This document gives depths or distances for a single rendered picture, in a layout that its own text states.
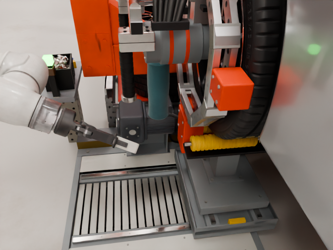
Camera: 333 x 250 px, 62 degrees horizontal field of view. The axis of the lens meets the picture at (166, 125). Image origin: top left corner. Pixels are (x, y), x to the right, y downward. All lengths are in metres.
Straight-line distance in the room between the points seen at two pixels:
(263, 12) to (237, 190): 0.82
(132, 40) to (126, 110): 0.71
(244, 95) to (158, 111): 0.57
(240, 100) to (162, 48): 0.32
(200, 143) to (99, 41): 0.69
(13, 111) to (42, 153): 1.14
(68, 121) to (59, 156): 1.06
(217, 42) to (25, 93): 0.48
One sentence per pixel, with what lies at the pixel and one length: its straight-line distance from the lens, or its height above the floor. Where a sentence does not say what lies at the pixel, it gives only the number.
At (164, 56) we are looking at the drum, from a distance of 0.89.
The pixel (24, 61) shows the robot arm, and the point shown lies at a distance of 0.89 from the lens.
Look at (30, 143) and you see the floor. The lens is 1.98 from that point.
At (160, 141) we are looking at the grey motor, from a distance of 1.67.
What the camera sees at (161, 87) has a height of 0.64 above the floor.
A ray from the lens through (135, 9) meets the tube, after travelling 0.71.
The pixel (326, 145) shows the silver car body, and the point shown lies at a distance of 0.50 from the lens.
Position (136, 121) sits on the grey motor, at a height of 0.38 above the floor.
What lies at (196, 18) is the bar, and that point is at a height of 0.93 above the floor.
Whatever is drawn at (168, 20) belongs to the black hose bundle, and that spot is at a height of 0.98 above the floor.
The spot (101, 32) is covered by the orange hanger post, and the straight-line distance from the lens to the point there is 1.38.
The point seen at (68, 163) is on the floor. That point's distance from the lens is 1.76.
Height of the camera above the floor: 1.18
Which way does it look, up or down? 37 degrees down
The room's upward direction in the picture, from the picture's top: 1 degrees clockwise
